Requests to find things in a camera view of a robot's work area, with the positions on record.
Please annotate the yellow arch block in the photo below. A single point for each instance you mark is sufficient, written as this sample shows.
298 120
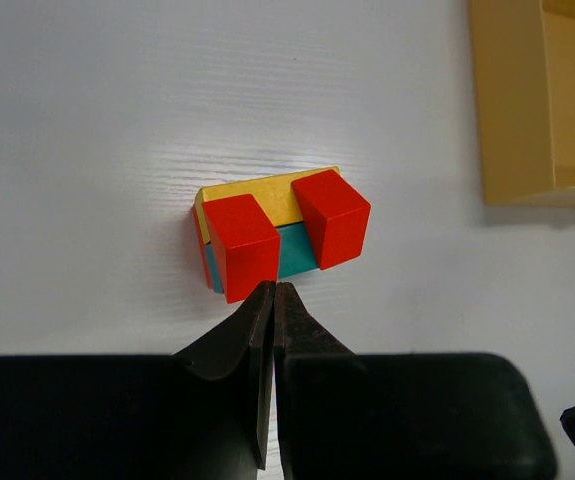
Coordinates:
273 193

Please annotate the yellow plastic tray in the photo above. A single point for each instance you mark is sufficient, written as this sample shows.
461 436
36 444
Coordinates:
524 70

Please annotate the red triangle block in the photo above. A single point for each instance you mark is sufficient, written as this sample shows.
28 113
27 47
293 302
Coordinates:
245 243

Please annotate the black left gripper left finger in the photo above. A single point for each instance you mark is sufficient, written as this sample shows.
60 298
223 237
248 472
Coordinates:
200 413

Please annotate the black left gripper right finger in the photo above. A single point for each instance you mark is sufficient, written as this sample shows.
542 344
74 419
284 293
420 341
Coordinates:
343 415

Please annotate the red wedge block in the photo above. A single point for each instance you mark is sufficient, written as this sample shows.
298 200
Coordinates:
336 217

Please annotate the teal arch block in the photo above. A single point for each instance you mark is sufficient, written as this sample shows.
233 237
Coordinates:
296 256

